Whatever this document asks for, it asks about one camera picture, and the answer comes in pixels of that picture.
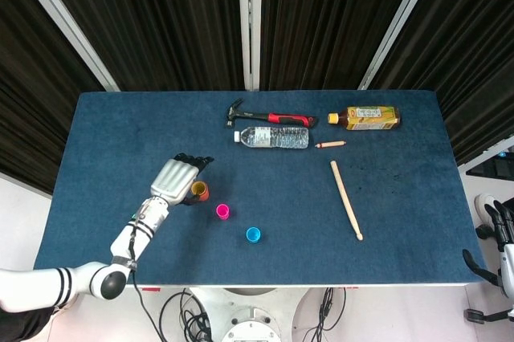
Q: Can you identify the long wooden drumstick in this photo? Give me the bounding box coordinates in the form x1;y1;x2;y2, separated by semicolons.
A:
330;160;364;242

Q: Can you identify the black cable bundle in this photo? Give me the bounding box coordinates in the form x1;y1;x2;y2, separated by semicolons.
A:
300;287;347;342
159;287;214;342

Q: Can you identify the black red claw hammer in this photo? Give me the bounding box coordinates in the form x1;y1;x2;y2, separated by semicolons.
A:
224;97;318;129

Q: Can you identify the yellow label tea bottle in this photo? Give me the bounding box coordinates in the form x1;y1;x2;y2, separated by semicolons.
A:
327;105;402;132

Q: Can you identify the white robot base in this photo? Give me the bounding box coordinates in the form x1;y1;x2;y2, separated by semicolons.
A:
188;286;310;342

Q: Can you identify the black pleated curtain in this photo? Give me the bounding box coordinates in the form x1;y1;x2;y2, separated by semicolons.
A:
259;0;426;92
367;0;514;166
34;0;246;92
0;0;108;194

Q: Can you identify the white shoe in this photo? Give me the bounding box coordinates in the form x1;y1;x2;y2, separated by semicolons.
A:
475;193;503;218

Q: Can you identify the black trouser leg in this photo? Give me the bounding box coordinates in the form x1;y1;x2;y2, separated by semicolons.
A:
0;306;55;342

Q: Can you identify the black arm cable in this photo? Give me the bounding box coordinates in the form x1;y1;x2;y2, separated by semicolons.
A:
126;231;161;342

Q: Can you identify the blue table cloth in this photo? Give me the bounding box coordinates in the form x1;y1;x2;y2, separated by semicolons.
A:
32;91;489;287

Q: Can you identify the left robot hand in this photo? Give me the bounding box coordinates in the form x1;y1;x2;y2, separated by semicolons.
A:
150;152;215;207

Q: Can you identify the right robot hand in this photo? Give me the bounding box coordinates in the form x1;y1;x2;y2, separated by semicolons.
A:
462;200;514;311

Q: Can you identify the white frame post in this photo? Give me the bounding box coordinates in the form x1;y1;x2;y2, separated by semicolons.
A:
358;0;445;91
237;0;263;92
6;0;120;92

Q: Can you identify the clear water bottle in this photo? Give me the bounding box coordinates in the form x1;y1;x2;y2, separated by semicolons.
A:
234;126;310;149

